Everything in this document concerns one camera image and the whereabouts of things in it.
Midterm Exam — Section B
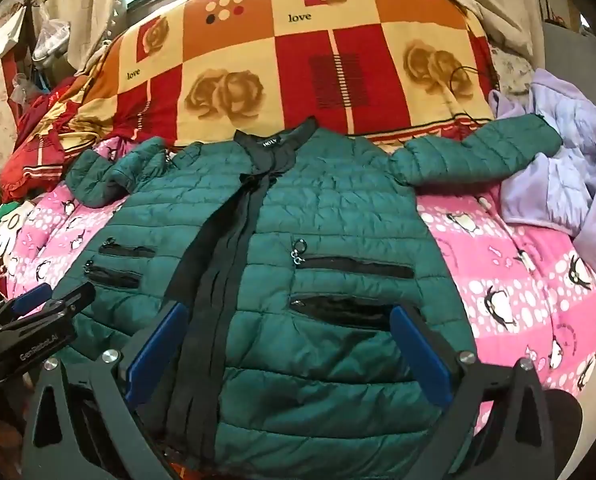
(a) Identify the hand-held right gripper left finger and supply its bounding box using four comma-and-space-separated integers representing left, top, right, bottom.
20, 302, 189, 480

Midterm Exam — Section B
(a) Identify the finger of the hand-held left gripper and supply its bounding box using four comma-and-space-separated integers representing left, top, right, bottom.
43, 281, 97, 326
8, 283, 53, 313

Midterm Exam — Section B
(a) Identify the white cartoon print cloth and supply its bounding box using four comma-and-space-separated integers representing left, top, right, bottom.
0, 200, 35, 301

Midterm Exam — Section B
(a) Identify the grey chair back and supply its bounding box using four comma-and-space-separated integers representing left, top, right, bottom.
543, 19, 596, 92

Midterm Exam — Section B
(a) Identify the beige fleece cloth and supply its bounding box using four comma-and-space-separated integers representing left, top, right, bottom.
378, 0, 546, 68

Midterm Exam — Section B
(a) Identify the black cable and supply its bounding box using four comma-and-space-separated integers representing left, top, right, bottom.
445, 64, 500, 127

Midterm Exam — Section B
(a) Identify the red frilled cloth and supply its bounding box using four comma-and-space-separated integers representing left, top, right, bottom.
0, 77, 104, 203

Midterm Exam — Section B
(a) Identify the cream curtain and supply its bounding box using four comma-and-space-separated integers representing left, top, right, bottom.
30, 0, 128, 70

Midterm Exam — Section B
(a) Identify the pink penguin blanket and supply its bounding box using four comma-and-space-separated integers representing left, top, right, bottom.
3, 137, 596, 441

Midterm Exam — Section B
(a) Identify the green puffer jacket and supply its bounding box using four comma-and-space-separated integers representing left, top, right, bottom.
65, 112, 564, 480

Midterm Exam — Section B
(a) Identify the red orange rose blanket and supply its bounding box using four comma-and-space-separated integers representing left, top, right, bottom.
43, 0, 499, 147

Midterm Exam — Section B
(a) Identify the white paper bag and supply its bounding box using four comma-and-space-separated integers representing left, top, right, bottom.
0, 7, 29, 66

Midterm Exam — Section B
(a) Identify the purple jacket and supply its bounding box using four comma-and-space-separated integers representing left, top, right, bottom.
488, 67, 596, 281

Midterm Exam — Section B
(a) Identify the floral sheet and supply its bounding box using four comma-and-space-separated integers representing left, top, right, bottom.
488, 45, 536, 96

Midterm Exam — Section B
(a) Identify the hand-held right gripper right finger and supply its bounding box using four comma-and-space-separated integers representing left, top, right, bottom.
390, 304, 551, 480

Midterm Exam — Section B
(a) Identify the clear plastic bag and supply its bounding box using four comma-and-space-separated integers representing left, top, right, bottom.
30, 17, 72, 62

